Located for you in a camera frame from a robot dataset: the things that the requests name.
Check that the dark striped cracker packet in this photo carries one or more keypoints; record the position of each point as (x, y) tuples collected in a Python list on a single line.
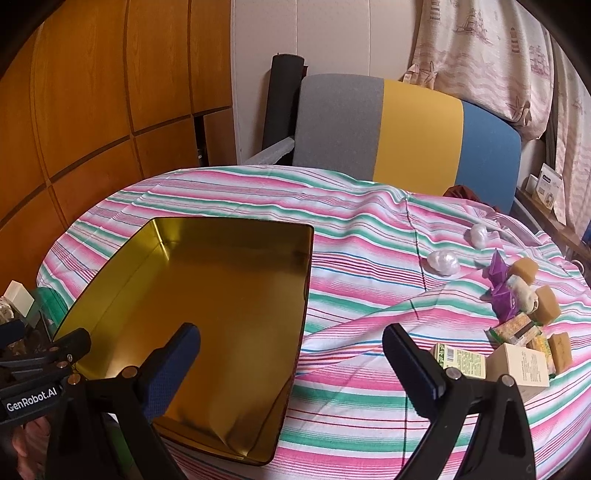
[(512, 330)]

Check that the wooden side shelf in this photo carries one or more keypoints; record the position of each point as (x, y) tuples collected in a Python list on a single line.
[(554, 230)]

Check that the white chair armrest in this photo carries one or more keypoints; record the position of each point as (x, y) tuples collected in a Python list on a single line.
[(277, 150)]

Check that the printed beige curtain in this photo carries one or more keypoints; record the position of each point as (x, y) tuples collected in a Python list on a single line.
[(485, 55)]

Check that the small white container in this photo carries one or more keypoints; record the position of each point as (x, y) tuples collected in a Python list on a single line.
[(532, 183)]

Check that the white fuzzy pouch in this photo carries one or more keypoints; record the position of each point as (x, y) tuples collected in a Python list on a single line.
[(521, 293)]

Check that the grey yellow blue chair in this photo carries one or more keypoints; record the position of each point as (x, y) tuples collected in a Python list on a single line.
[(415, 134)]

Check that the purple snack packet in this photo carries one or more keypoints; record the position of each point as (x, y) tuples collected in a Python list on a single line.
[(505, 300), (497, 266)]

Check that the small white cube box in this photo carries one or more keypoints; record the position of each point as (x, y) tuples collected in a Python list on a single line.
[(18, 297)]

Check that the striped tablecloth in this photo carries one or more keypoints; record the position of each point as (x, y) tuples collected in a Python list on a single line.
[(360, 258)]

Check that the pale pink curtain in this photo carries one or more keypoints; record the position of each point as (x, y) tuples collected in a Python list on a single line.
[(572, 152)]

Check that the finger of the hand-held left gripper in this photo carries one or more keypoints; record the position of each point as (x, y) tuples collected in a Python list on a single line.
[(55, 350)]

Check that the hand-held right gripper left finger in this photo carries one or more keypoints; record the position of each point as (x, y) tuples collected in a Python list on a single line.
[(178, 360)]

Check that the white ball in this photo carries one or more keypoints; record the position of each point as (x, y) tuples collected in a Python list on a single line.
[(480, 234), (442, 263)]

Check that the green plastic stool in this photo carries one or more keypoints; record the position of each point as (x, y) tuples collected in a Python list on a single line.
[(46, 300)]

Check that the gold tin box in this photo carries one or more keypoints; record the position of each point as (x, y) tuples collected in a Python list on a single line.
[(221, 286)]

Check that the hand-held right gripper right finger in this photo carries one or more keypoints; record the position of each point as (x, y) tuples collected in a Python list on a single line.
[(418, 374)]

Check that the white cardboard box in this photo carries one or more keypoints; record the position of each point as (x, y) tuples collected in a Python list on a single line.
[(519, 367)]

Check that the wooden wardrobe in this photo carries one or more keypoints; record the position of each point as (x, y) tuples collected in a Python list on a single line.
[(115, 92)]

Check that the white printed box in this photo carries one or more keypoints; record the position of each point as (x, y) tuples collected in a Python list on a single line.
[(550, 187)]

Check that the yellow green cracker packet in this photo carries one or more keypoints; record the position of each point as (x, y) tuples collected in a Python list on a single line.
[(540, 346)]

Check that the red brown cloth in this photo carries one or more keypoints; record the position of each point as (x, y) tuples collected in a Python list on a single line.
[(459, 191)]

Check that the black rolled mat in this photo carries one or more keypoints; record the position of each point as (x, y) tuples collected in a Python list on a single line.
[(281, 101)]

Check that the green white carton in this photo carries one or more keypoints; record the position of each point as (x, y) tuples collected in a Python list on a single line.
[(461, 362)]

